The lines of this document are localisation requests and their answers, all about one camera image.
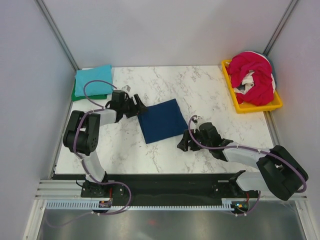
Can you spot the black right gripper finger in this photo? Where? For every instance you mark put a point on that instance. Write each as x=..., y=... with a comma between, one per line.
x=193, y=146
x=184, y=143

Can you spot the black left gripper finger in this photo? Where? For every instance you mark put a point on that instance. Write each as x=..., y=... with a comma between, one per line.
x=138, y=103
x=135, y=110

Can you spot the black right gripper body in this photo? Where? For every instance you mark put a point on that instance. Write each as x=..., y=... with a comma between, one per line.
x=197, y=135

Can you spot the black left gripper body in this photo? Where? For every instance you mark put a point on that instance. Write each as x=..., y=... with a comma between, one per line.
x=128, y=106

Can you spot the navy blue printed t shirt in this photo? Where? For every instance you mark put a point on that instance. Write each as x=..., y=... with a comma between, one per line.
x=162, y=121

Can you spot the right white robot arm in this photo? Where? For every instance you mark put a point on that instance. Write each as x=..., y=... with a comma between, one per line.
x=277, y=171

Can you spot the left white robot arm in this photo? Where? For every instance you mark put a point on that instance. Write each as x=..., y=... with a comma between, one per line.
x=81, y=136

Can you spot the light blue folded t shirt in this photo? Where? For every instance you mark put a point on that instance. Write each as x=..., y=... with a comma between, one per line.
x=102, y=77

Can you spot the white t shirt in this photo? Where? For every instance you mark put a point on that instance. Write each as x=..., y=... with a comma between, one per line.
x=249, y=81

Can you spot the pink t shirt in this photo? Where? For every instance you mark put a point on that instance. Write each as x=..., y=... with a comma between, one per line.
x=239, y=66

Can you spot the yellow plastic bin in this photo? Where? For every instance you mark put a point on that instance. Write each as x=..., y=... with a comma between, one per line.
x=245, y=107

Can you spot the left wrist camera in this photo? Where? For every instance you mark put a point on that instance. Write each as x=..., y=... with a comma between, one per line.
x=126, y=88

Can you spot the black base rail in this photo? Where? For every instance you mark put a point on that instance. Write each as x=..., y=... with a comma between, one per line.
x=191, y=189

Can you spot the white slotted cable duct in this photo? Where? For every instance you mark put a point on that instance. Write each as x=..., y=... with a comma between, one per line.
x=99, y=205

